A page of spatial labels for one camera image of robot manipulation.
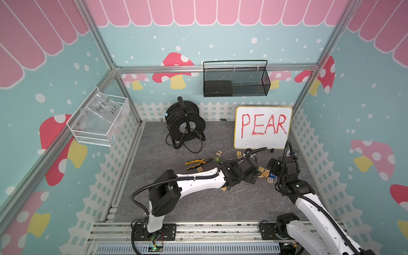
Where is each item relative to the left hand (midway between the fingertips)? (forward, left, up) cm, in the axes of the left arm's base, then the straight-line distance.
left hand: (247, 171), depth 81 cm
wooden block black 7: (+19, +13, -12) cm, 26 cm away
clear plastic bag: (+13, +68, +23) cm, 73 cm away
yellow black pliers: (+12, +24, -11) cm, 29 cm away
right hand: (+4, -16, +3) cm, 17 cm away
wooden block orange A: (+4, -13, -11) cm, 18 cm away
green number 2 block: (+14, +15, -12) cm, 23 cm away
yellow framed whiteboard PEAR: (+29, -13, +3) cm, 31 cm away
